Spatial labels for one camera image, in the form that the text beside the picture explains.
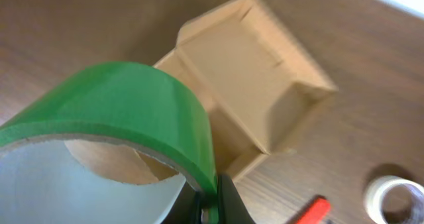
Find white masking tape roll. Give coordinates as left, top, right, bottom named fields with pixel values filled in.
left=364, top=176, right=423, bottom=224

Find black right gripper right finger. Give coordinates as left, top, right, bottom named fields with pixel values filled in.
left=218, top=174, right=255, bottom=224

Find brown cardboard box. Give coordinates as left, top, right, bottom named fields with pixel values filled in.
left=155, top=0, right=337, bottom=181

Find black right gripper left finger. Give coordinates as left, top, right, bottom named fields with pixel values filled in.
left=162, top=182, right=201, bottom=224

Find green tape roll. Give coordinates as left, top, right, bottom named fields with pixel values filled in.
left=1, top=62, right=219, bottom=223

